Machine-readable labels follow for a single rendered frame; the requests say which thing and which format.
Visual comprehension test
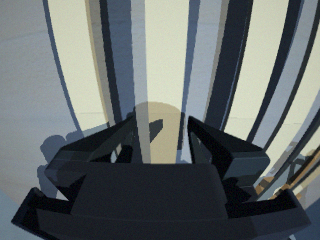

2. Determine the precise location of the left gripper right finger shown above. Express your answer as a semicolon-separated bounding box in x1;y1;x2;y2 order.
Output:
187;116;271;187

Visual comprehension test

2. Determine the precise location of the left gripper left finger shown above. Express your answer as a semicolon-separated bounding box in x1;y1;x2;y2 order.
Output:
53;116;136;163

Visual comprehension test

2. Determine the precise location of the light wooden bed slat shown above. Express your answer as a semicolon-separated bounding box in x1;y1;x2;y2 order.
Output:
255;117;320;201
291;160;320;195
253;0;320;188
221;0;289;141
145;0;189;163
48;0;110;137

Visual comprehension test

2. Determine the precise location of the brown wooden rectangular frame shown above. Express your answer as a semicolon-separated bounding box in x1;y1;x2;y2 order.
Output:
255;145;320;200

